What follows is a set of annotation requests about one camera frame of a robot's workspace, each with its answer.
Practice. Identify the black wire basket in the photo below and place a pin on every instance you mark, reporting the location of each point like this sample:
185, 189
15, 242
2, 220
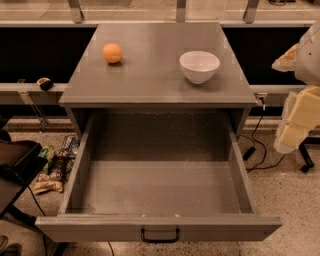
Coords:
69, 146

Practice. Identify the grey cabinet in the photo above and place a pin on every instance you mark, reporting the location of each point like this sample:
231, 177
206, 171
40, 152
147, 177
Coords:
149, 72

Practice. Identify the snack bag on floor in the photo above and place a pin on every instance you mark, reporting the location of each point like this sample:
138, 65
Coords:
46, 183

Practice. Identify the green snack bag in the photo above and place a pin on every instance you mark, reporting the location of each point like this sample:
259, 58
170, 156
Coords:
47, 152

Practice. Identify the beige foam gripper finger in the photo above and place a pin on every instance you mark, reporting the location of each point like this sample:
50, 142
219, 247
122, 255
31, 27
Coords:
287, 61

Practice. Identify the orange fruit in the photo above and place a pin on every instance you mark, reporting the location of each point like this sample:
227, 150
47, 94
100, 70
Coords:
112, 53

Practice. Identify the grey open top drawer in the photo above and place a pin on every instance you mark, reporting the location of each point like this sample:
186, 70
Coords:
158, 171

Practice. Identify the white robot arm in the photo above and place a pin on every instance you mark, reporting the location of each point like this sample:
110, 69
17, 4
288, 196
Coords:
301, 111

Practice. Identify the black stand leg with caster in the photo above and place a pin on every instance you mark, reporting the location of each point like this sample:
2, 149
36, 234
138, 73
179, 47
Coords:
305, 155

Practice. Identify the black drawer handle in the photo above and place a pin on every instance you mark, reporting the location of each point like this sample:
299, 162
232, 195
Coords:
160, 236

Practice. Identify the black table left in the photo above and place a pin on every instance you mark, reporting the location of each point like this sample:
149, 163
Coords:
19, 164

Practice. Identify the black tape measure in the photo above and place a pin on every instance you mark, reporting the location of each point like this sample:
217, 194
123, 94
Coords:
45, 83

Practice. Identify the metal rail shelf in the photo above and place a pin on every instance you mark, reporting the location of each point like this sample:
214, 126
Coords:
10, 93

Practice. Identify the white ceramic bowl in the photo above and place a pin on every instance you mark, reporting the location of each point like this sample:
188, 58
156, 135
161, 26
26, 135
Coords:
199, 66

